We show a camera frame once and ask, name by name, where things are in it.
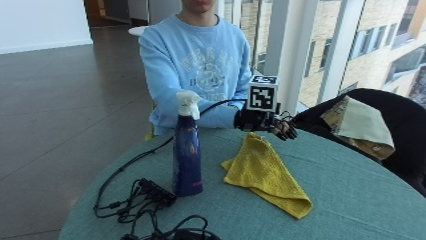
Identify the white cube with black markers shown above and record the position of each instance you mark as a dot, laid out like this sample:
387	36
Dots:
262	95

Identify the yellow microfibre cloth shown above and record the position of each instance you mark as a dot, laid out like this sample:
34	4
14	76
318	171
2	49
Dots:
261	173

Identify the blue spray bottle white trigger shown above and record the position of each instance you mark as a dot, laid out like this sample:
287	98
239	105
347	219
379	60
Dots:
186	160

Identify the black jacket on chair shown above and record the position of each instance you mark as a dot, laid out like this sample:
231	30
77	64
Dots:
399	126

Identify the yellow chair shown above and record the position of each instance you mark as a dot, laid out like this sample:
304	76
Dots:
149	133

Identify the the person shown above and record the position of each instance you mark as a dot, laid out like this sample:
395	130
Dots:
194	50

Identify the black adapter block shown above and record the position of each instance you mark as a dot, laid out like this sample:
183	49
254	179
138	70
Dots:
194	235

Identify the white round table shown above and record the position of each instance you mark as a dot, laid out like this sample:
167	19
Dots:
137	30

